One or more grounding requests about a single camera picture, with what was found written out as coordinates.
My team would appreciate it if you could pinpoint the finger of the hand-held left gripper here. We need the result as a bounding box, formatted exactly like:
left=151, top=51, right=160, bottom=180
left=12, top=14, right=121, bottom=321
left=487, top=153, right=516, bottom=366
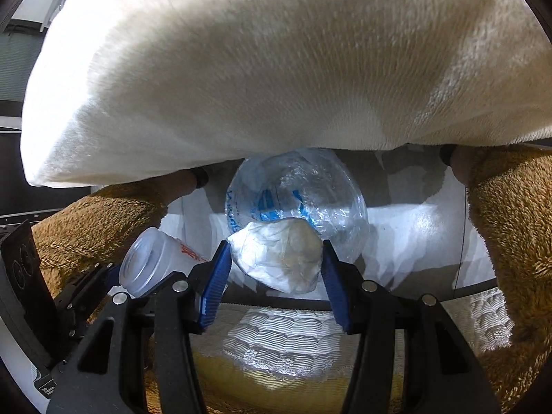
left=52, top=262, right=127, bottom=356

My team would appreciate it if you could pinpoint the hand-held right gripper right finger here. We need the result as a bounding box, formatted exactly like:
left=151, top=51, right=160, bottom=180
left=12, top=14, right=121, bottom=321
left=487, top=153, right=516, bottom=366
left=320, top=239, right=503, bottom=414

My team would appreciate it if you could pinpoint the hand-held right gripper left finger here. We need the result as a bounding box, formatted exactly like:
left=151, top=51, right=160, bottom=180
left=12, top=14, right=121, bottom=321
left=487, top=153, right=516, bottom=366
left=45, top=239, right=234, bottom=414

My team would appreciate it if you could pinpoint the clear plastic wrap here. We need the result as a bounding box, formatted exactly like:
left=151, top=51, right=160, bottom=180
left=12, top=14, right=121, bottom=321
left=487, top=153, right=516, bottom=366
left=227, top=219, right=325, bottom=296

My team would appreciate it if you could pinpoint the frosted plastic cup red print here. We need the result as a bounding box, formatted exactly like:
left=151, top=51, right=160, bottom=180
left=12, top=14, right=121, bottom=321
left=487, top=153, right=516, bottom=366
left=118, top=228, right=212, bottom=299

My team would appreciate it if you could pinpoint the clear plastic bag blue print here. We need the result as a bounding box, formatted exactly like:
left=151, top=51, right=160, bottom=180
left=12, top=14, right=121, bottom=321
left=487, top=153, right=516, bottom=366
left=223, top=147, right=369, bottom=268

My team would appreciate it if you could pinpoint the white quilted cloth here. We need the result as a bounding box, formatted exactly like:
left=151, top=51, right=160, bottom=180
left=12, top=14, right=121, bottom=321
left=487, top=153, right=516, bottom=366
left=194, top=295, right=515, bottom=381

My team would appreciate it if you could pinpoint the cream plush blanket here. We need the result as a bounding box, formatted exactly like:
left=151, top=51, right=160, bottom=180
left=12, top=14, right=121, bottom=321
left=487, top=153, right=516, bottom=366
left=19, top=0, right=552, bottom=188

